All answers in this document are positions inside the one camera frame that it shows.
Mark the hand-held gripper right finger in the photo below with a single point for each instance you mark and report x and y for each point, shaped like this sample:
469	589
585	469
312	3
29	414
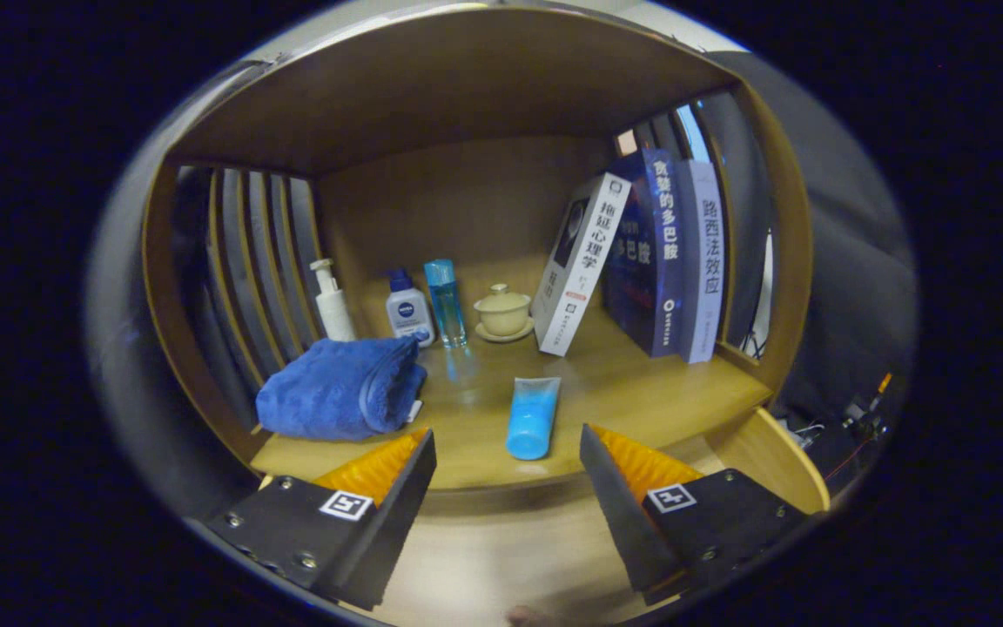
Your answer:
619	514

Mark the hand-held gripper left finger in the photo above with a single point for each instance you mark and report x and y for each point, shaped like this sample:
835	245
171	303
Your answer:
397	514

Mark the wooden drawer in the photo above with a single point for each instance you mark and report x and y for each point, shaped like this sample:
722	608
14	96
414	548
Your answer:
484	557

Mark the blue squeeze tube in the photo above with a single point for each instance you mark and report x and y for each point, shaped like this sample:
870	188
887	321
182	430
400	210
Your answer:
532	418

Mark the wooden countertop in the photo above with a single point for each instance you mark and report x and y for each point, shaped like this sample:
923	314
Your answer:
641	392

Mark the wooden cabinet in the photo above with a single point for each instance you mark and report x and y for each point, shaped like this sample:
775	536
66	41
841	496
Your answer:
432	87

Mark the blue folded towel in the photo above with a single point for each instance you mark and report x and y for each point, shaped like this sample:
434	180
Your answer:
327	387

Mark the white bottle with blue cap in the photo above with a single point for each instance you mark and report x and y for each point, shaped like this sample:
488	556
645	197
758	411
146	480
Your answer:
408	313

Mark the white pump bottle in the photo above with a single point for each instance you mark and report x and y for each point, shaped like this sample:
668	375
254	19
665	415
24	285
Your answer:
334	313

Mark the clear blue bottle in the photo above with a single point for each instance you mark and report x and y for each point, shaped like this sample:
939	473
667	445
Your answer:
447	305

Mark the beige lidded teacup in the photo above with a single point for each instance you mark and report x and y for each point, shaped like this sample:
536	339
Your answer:
503	313

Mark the dark blue book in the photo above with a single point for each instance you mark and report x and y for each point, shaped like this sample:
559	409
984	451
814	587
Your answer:
641	279

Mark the white book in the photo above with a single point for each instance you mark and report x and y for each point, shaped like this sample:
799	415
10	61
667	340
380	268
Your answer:
584	261

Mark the black equipment with orange part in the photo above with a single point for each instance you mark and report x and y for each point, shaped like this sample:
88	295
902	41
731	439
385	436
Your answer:
858	414

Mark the pale lavender book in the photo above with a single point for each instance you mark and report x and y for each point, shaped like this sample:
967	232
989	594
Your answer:
706	261

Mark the black backdrop cloth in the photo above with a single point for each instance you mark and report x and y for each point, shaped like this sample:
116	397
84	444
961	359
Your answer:
850	261

